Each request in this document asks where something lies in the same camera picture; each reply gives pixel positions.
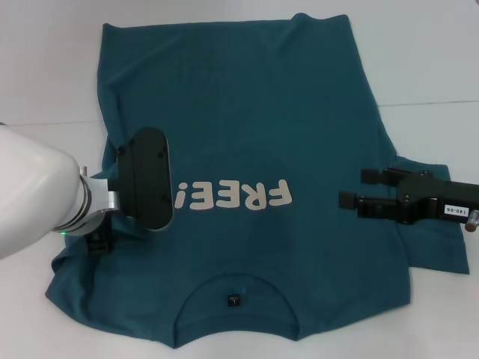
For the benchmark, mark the teal t-shirt with FREE print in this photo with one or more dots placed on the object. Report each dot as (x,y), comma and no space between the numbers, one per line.
(262,112)

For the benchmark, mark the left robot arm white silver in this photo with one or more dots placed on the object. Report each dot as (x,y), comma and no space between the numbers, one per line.
(33,179)

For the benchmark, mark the silver black wrist camera box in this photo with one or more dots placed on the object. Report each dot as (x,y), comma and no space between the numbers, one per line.
(146,179)

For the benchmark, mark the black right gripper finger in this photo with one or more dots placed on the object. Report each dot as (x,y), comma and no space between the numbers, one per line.
(370,176)
(378,207)

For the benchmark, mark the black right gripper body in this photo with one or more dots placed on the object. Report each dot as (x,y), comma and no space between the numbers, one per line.
(423,198)

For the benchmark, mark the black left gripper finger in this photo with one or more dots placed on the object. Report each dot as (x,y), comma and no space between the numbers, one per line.
(100,245)

